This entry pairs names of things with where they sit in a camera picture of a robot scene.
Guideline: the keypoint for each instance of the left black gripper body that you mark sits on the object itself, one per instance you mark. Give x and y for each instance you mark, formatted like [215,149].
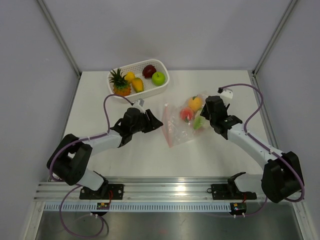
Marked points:
[143,121]

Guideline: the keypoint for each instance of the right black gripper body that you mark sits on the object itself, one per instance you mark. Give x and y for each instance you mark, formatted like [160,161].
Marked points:
[208,116]

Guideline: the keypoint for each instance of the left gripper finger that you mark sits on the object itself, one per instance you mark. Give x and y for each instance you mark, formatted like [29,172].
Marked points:
[153,120]
[149,128]

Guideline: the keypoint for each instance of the fake pink peach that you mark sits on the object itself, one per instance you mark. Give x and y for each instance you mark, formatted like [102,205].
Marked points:
[186,114]

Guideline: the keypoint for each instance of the clear zip top bag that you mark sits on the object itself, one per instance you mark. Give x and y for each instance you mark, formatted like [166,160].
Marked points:
[174,129]

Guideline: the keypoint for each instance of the fake yellow mango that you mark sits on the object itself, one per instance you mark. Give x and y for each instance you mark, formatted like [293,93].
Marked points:
[137,85]

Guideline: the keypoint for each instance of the fake orange pineapple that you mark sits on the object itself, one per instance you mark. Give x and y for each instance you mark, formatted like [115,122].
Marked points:
[120,85]

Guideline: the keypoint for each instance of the fake green apple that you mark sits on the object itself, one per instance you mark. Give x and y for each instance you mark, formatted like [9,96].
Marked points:
[158,78]

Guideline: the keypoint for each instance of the fake purple fruit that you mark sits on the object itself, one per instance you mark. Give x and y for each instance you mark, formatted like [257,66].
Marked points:
[148,71]

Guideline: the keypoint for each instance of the fake yellow lemon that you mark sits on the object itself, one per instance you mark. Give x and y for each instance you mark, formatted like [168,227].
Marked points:
[129,77]

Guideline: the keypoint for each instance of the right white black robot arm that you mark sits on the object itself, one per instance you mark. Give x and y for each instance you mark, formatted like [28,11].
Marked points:
[282,175]

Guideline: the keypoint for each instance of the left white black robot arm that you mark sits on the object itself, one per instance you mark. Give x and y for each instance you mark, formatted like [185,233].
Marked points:
[70,159]

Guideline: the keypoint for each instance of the fake round orange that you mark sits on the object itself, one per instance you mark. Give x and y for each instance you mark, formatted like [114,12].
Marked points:
[195,103]

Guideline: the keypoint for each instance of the white perforated plastic basket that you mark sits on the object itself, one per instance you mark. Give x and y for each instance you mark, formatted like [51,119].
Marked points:
[149,88]

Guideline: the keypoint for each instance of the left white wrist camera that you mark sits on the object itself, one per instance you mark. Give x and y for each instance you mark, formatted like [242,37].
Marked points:
[138,104]

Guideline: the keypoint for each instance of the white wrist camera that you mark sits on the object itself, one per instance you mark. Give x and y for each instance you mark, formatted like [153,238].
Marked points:
[225,94]
[138,104]

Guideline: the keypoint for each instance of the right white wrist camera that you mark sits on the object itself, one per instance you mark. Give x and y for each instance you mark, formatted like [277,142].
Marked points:
[225,94]

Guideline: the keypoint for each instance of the aluminium mounting rail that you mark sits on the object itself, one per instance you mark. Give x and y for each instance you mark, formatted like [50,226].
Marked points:
[143,189]

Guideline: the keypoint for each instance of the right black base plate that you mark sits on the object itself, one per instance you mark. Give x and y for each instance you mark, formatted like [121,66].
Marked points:
[224,191]

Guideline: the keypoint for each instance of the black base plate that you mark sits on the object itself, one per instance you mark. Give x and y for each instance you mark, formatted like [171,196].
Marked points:
[224,191]
[113,192]

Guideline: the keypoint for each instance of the white slotted cable duct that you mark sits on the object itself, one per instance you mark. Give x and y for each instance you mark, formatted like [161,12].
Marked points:
[139,207]

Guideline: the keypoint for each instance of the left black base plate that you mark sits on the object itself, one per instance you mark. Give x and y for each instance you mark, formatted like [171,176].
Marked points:
[113,192]

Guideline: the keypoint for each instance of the right aluminium frame post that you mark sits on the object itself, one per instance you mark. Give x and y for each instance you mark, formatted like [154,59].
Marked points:
[275,35]

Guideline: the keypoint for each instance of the aluminium frame post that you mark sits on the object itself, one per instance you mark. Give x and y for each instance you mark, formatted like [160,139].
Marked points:
[59,37]
[275,35]

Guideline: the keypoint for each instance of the left aluminium frame post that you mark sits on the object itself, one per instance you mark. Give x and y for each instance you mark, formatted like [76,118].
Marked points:
[59,37]

